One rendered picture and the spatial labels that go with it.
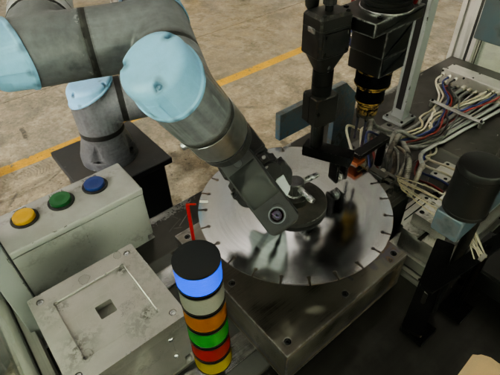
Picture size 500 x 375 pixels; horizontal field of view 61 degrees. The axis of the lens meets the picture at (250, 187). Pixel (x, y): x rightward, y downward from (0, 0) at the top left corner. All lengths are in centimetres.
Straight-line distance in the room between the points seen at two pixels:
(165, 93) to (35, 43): 16
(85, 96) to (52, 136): 177
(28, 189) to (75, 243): 162
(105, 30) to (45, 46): 6
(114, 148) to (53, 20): 69
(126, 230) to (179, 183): 134
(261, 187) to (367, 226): 25
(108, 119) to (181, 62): 73
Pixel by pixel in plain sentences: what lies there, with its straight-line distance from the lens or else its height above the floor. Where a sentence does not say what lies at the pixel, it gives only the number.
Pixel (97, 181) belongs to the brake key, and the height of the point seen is 91.
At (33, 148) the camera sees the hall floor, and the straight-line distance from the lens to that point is 279.
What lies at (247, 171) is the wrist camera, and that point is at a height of 112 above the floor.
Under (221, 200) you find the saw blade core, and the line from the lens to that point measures 74.
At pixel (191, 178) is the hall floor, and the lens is 226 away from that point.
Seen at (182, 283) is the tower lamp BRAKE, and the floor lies 115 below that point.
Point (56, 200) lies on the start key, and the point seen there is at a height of 91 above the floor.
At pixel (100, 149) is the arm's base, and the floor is 81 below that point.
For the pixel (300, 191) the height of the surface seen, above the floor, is 100.
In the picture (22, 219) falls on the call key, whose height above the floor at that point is 91.
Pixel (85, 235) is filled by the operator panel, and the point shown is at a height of 85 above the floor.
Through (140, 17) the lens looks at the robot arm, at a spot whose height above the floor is 130.
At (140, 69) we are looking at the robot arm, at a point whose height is 128.
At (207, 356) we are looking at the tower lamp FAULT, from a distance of 50.
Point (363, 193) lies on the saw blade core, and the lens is 77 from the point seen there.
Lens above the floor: 146
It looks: 42 degrees down
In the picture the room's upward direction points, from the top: 2 degrees counter-clockwise
